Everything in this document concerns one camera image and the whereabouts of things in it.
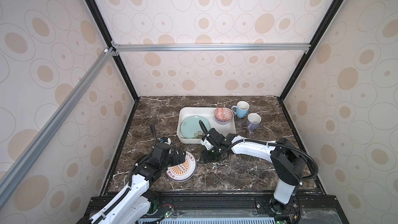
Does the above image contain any white plastic bin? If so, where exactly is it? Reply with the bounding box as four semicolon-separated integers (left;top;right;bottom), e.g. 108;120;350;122
177;107;236;144

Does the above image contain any white plate orange sunburst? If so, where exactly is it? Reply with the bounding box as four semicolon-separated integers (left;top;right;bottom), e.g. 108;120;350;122
166;151;198;182

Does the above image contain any mint green flower plate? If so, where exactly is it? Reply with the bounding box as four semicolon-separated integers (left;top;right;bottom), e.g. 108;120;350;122
180;116;210;139

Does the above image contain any purple bowl patterned inside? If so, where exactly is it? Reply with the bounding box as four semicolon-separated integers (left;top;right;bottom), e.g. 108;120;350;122
214;107;233;123

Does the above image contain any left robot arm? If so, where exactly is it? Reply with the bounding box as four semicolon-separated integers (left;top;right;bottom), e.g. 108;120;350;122
78;139;187;224

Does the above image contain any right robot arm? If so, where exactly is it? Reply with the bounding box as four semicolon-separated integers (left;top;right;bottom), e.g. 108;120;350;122
201;128;319;206

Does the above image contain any purple mug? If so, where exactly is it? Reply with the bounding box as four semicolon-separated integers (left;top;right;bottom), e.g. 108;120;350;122
246;113;262;131

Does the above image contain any light blue mug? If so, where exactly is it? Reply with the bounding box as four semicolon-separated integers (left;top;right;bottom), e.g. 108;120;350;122
231;101;250;118

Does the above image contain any horizontal aluminium rail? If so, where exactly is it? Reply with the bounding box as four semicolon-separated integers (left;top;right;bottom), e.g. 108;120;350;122
114;43;311;52

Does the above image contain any left diagonal aluminium rail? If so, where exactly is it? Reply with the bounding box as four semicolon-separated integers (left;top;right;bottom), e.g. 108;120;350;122
1;47;116;208

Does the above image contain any black frame post left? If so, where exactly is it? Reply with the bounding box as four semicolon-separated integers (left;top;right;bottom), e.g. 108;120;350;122
85;0;139;101

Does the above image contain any black frame post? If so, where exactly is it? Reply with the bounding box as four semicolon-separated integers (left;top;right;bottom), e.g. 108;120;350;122
85;0;139;101
278;0;344;103

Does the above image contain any black frame post right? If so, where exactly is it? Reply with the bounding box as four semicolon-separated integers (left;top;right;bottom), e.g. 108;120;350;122
278;0;344;103

